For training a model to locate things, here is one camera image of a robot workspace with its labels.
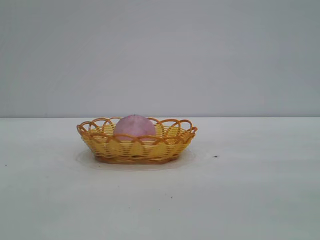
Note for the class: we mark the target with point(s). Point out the pink peach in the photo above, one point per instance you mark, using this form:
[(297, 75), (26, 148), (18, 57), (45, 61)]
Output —
[(135, 127)]

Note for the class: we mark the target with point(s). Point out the yellow woven wicker basket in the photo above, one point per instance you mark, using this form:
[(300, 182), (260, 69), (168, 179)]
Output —
[(140, 150)]

